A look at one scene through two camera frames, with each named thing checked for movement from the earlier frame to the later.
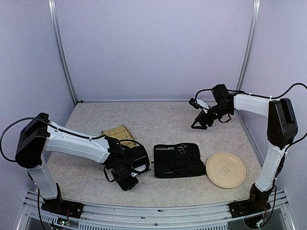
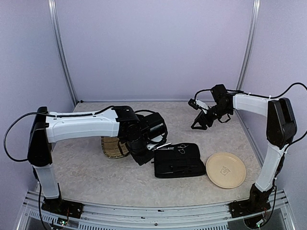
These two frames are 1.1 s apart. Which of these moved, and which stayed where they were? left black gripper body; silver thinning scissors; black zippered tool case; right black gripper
Moved: left black gripper body
Stayed: right black gripper; black zippered tool case; silver thinning scissors
